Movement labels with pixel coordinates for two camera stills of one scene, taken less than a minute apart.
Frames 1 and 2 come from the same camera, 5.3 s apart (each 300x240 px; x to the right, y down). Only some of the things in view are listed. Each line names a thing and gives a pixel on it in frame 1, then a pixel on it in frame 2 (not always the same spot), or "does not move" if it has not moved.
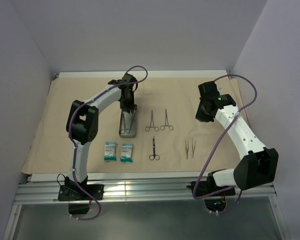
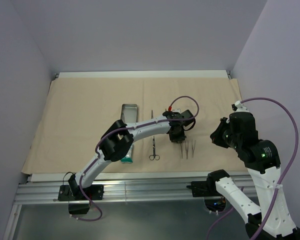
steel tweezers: [186, 149] does not move
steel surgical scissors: [154, 156] does not move
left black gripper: [131, 106] to [180, 138]
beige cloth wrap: [169, 138] does not move
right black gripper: [200, 117] to [215, 135]
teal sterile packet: [126, 153] does not move
